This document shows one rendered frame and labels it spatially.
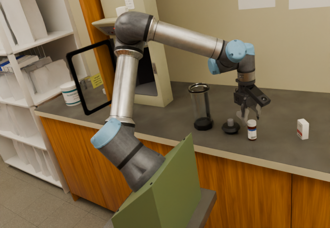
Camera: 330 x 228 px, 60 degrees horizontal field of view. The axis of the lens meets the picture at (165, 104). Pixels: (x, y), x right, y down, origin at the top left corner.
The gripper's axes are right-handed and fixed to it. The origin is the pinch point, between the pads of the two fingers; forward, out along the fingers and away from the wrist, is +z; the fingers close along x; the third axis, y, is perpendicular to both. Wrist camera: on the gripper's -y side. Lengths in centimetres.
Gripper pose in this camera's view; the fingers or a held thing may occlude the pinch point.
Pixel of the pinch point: (252, 121)
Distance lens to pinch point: 135.6
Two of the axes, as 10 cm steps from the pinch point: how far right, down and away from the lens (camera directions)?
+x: -8.6, 3.5, -3.8
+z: 1.7, 8.9, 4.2
